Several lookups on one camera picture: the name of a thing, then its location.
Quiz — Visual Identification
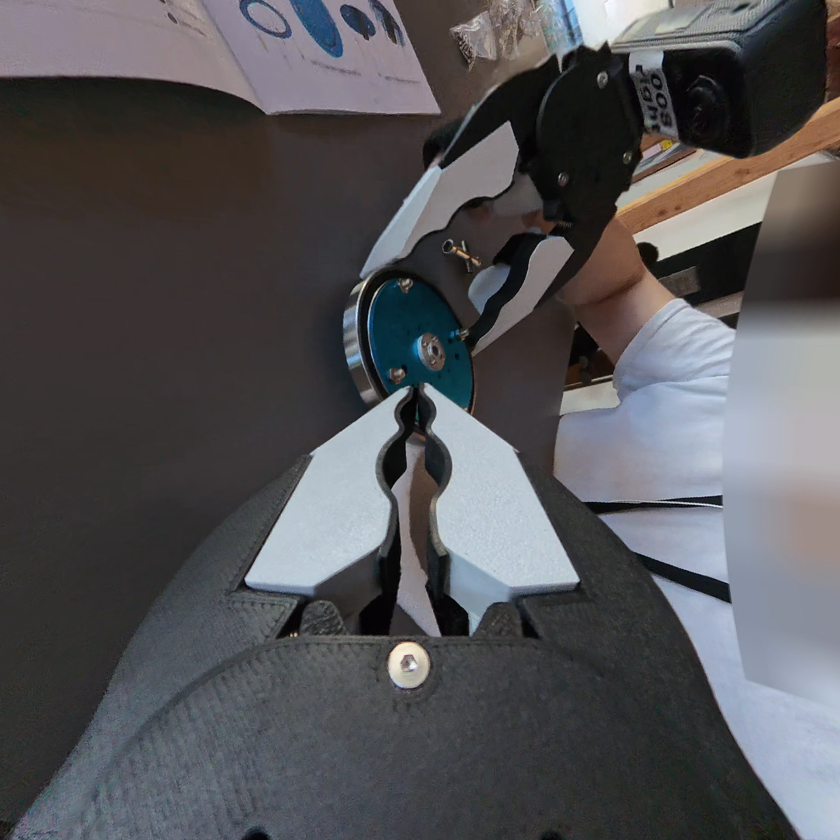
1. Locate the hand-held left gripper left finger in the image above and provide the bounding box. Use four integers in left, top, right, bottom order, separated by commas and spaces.
244, 386, 417, 631

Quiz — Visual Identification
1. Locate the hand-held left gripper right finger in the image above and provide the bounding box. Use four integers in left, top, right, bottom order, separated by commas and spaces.
420, 382, 581, 634

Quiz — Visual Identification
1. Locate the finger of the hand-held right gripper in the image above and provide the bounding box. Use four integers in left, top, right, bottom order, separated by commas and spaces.
360, 120, 547, 280
467, 230, 578, 357

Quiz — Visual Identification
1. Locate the metal T-handle socket wrench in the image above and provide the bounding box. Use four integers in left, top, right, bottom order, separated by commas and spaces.
443, 238, 483, 275

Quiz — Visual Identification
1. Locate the teal round metal disc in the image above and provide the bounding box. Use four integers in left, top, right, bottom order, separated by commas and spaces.
343, 269, 475, 416

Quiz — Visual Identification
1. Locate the person's right forearm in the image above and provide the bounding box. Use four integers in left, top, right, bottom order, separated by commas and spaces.
558, 217, 664, 368

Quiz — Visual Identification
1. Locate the clear plastic screw bag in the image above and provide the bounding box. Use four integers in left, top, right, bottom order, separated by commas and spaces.
489, 0, 572, 47
449, 12, 501, 64

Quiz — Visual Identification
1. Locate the white instruction booklet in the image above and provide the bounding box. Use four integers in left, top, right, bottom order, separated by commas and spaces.
0, 0, 442, 118

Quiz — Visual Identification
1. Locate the black shoulder strap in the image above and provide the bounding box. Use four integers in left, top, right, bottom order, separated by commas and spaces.
583, 495, 732, 603

